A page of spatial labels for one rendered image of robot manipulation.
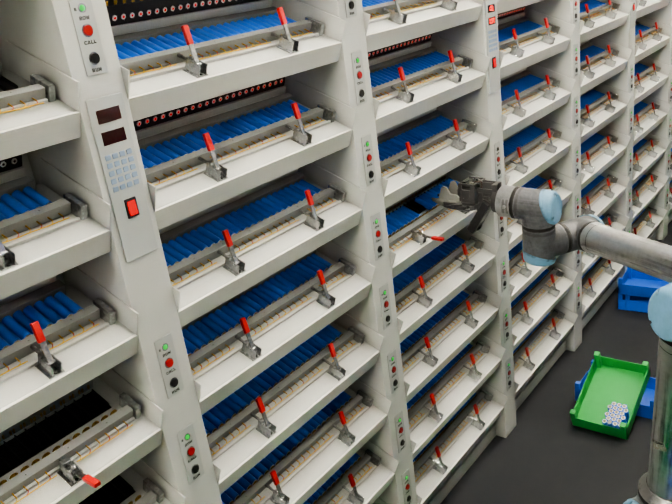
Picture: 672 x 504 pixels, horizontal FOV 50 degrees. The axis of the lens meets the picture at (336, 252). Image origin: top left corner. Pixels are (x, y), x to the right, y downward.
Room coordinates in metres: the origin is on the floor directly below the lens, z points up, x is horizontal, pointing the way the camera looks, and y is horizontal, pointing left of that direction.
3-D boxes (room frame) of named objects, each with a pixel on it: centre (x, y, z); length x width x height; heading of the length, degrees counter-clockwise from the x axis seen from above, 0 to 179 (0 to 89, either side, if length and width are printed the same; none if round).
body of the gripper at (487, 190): (2.00, -0.44, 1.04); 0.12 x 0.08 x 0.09; 50
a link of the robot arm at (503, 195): (1.95, -0.50, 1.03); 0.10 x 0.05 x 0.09; 140
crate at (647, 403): (2.40, -1.03, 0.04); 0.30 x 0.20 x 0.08; 50
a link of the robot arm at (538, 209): (1.89, -0.57, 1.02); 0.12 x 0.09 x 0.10; 50
